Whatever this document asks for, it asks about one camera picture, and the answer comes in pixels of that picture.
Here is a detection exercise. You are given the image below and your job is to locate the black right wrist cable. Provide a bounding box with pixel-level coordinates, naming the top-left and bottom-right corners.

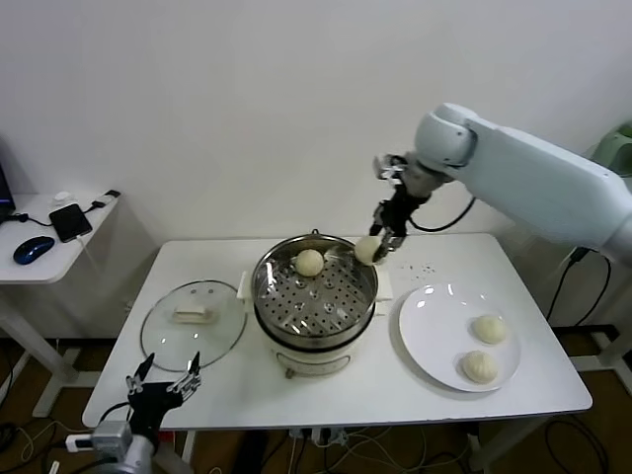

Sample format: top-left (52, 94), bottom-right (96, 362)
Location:
top-left (405, 195), bottom-right (478, 233)

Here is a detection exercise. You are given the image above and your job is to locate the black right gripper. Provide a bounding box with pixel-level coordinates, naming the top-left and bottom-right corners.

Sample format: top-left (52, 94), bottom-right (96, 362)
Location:
top-left (369, 189), bottom-right (422, 266)

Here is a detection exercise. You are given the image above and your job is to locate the white power strip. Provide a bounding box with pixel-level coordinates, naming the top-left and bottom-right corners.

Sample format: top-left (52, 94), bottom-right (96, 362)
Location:
top-left (288, 427), bottom-right (350, 448)

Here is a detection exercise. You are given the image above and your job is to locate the black usb adapter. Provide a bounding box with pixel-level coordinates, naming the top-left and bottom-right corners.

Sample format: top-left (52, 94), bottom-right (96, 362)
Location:
top-left (91, 190), bottom-right (122, 212)

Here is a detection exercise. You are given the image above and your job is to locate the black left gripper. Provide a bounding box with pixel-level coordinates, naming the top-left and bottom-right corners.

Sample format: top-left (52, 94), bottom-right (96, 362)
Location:
top-left (125, 351), bottom-right (203, 436)

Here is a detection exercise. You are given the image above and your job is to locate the black smartphone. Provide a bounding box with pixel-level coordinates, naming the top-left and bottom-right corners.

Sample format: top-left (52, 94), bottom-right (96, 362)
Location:
top-left (49, 202), bottom-right (95, 244)

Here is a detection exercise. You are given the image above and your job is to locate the white side desk with mouse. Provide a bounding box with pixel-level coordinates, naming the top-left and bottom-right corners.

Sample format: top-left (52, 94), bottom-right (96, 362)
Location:
top-left (0, 192), bottom-right (122, 421)

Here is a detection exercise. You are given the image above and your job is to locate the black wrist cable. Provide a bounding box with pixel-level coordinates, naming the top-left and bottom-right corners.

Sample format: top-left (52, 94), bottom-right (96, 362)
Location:
top-left (101, 402), bottom-right (132, 422)
top-left (405, 195), bottom-right (478, 233)

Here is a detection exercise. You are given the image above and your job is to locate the round glass pot lid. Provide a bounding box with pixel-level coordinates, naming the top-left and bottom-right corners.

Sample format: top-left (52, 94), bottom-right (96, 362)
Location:
top-left (140, 279), bottom-right (248, 372)

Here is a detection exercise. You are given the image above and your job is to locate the black desk cable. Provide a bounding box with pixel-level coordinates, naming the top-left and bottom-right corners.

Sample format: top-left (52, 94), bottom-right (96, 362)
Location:
top-left (0, 210), bottom-right (55, 229)

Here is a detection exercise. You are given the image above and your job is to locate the white steamed baozi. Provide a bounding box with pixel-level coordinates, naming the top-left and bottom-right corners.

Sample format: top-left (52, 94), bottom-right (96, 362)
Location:
top-left (461, 350), bottom-right (500, 385)
top-left (354, 235), bottom-right (382, 266)
top-left (471, 314), bottom-right (510, 346)
top-left (294, 249), bottom-right (326, 277)

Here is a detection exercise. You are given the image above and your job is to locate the round white plate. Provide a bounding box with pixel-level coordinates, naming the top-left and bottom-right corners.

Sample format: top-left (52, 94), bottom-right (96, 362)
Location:
top-left (397, 282), bottom-right (522, 394)

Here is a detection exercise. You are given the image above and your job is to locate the pale green appliance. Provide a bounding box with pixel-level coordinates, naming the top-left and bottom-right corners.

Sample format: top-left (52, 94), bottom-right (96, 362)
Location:
top-left (591, 121), bottom-right (632, 174)

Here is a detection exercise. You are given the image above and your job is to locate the cream electric cooker pot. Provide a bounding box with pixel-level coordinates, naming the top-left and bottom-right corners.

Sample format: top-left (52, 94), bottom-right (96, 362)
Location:
top-left (237, 270), bottom-right (395, 380)

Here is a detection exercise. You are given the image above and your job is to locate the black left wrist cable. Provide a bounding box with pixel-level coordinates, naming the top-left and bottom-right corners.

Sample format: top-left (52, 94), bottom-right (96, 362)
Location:
top-left (101, 402), bottom-right (132, 422)

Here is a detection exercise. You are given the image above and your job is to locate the black power adapter with cable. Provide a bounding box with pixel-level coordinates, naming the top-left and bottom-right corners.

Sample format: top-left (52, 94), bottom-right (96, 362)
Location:
top-left (545, 246), bottom-right (613, 327)

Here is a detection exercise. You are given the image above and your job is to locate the stainless steel steamer basket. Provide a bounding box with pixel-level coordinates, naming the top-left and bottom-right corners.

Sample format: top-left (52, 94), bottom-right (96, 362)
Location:
top-left (251, 228), bottom-right (380, 348)

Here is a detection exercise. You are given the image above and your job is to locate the dark laptop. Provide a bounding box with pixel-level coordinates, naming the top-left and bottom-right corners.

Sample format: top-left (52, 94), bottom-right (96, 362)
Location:
top-left (0, 137), bottom-right (19, 226)

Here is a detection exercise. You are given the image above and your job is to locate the white phone cable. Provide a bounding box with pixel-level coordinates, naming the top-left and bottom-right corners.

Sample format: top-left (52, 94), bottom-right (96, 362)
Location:
top-left (76, 235), bottom-right (108, 277)

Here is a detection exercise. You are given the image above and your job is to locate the blue computer mouse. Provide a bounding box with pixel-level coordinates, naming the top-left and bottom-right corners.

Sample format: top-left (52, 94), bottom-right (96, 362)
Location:
top-left (13, 236), bottom-right (57, 266)

